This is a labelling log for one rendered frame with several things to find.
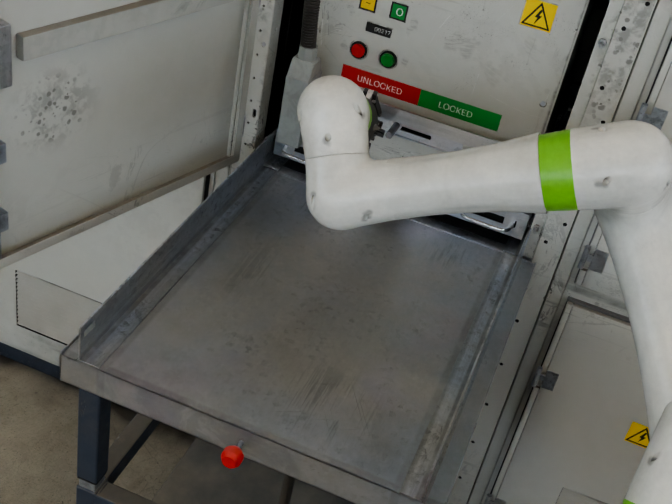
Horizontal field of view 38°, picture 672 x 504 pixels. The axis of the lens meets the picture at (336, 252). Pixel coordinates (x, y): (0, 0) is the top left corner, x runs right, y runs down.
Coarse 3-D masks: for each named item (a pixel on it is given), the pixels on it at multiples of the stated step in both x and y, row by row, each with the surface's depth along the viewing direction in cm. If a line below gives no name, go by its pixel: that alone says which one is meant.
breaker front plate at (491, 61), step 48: (336, 0) 183; (384, 0) 180; (432, 0) 176; (480, 0) 173; (576, 0) 167; (336, 48) 188; (384, 48) 184; (432, 48) 181; (480, 48) 178; (528, 48) 175; (384, 96) 190; (480, 96) 182; (528, 96) 179; (384, 144) 195; (432, 144) 191
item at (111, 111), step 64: (0, 0) 141; (64, 0) 150; (128, 0) 161; (192, 0) 171; (256, 0) 183; (0, 64) 144; (64, 64) 157; (128, 64) 168; (192, 64) 182; (0, 128) 153; (64, 128) 164; (128, 128) 176; (192, 128) 191; (0, 192) 159; (64, 192) 171; (128, 192) 185; (0, 256) 164
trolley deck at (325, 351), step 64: (256, 256) 178; (320, 256) 181; (384, 256) 185; (448, 256) 188; (192, 320) 161; (256, 320) 164; (320, 320) 167; (384, 320) 169; (448, 320) 172; (512, 320) 176; (128, 384) 148; (192, 384) 149; (256, 384) 152; (320, 384) 154; (384, 384) 157; (256, 448) 145; (320, 448) 143; (384, 448) 145; (448, 448) 148
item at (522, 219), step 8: (280, 144) 202; (280, 152) 203; (296, 152) 202; (456, 216) 196; (472, 216) 195; (480, 216) 194; (488, 216) 194; (496, 216) 193; (504, 216) 192; (520, 216) 191; (528, 216) 190; (496, 224) 194; (520, 224) 192; (512, 232) 193; (520, 232) 193
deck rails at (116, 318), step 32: (256, 160) 197; (224, 192) 185; (256, 192) 194; (192, 224) 175; (224, 224) 183; (160, 256) 165; (192, 256) 174; (512, 256) 191; (128, 288) 157; (160, 288) 166; (96, 320) 150; (128, 320) 158; (480, 320) 173; (96, 352) 151; (480, 352) 156; (448, 384) 158; (448, 416) 153; (416, 480) 141
